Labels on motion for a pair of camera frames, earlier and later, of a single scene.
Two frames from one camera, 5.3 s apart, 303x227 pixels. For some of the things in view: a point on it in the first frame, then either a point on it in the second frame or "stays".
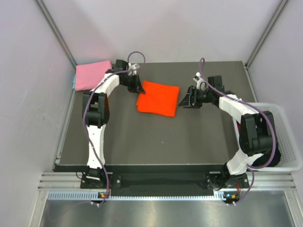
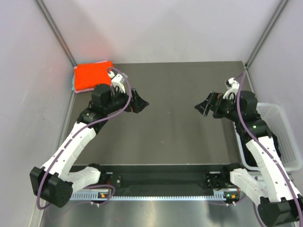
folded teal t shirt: x=74 y=86 stays
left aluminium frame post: x=56 y=30 stays
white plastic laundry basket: x=290 y=159 stays
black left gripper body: x=131 y=82 -> x=132 y=106
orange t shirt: x=159 y=99 -> x=87 y=76
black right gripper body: x=200 y=97 -> x=217 y=99
